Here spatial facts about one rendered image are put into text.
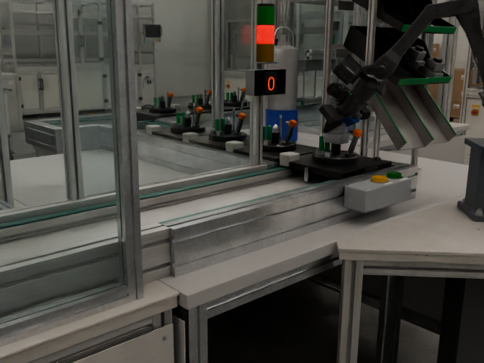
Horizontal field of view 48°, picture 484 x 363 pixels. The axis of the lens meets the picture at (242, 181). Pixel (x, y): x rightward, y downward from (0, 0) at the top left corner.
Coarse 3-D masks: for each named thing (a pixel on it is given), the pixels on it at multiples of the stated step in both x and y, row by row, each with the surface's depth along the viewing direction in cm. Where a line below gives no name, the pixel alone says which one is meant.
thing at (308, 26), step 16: (320, 0) 267; (336, 0) 260; (304, 16) 276; (320, 16) 269; (336, 16) 261; (352, 16) 255; (304, 32) 278; (320, 32) 270; (336, 32) 263; (304, 48) 279; (320, 48) 272; (336, 48) 264; (304, 64) 281; (320, 64) 273; (336, 64) 266; (304, 80) 283; (320, 80) 275; (336, 80) 267; (304, 96) 284; (320, 96) 276; (304, 112) 286; (320, 112) 278; (320, 128) 280
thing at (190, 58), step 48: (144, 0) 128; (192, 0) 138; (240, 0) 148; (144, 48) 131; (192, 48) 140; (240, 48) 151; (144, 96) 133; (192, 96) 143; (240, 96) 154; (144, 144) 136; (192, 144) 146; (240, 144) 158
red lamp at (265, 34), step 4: (256, 28) 151; (260, 28) 150; (264, 28) 150; (268, 28) 150; (272, 28) 150; (256, 32) 152; (260, 32) 150; (264, 32) 150; (268, 32) 150; (272, 32) 151; (256, 36) 152; (260, 36) 150; (264, 36) 150; (268, 36) 150; (272, 36) 151; (256, 40) 152; (260, 40) 151; (264, 40) 150; (268, 40) 150; (272, 40) 151
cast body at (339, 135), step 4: (344, 124) 162; (336, 128) 160; (340, 128) 161; (344, 128) 162; (328, 132) 162; (332, 132) 161; (336, 132) 160; (340, 132) 161; (344, 132) 163; (324, 136) 164; (328, 136) 163; (332, 136) 162; (336, 136) 160; (340, 136) 160; (344, 136) 161; (348, 136) 162; (324, 140) 164; (328, 140) 163; (332, 140) 162; (336, 140) 161; (340, 140) 160; (344, 140) 161; (348, 140) 163; (340, 144) 160
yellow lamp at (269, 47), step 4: (256, 44) 153; (260, 44) 151; (264, 44) 151; (268, 44) 151; (272, 44) 152; (256, 48) 152; (260, 48) 151; (264, 48) 151; (268, 48) 151; (272, 48) 152; (256, 52) 153; (260, 52) 152; (264, 52) 151; (268, 52) 151; (272, 52) 152; (256, 56) 153; (260, 56) 152; (264, 56) 151; (268, 56) 152; (272, 56) 152; (256, 60) 153; (260, 60) 152; (264, 60) 152; (268, 60) 152; (272, 60) 153
